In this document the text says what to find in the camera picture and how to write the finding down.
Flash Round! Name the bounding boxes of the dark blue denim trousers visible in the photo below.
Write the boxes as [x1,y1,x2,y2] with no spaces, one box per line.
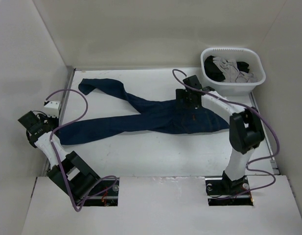
[59,78,229,145]

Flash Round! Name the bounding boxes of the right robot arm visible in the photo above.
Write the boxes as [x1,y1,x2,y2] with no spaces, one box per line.
[176,75,265,198]

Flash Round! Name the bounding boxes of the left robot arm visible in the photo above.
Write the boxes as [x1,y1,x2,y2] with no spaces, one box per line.
[18,111,104,203]

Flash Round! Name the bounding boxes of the black garment in basket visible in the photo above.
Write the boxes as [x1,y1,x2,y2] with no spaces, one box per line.
[204,55,251,83]

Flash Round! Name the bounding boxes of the white plastic laundry basket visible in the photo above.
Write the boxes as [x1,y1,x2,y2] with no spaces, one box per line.
[199,47,266,96]

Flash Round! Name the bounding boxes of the grey white garment in basket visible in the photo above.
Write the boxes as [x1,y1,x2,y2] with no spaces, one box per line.
[212,57,258,83]

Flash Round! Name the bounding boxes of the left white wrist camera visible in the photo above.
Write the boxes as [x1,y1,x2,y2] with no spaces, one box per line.
[43,100,61,118]

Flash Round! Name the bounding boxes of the left aluminium table rail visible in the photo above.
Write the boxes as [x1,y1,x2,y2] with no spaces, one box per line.
[42,66,75,177]

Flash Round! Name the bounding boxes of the aluminium table rail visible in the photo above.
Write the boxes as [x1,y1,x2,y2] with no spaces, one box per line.
[248,93,280,175]
[42,66,75,177]

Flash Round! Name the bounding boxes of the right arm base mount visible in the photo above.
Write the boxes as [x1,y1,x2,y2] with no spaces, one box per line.
[205,176,253,206]

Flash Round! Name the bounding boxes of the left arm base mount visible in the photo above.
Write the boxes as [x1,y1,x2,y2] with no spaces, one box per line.
[83,178,119,207]

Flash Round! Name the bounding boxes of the right aluminium table rail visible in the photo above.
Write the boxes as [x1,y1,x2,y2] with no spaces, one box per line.
[248,93,280,175]

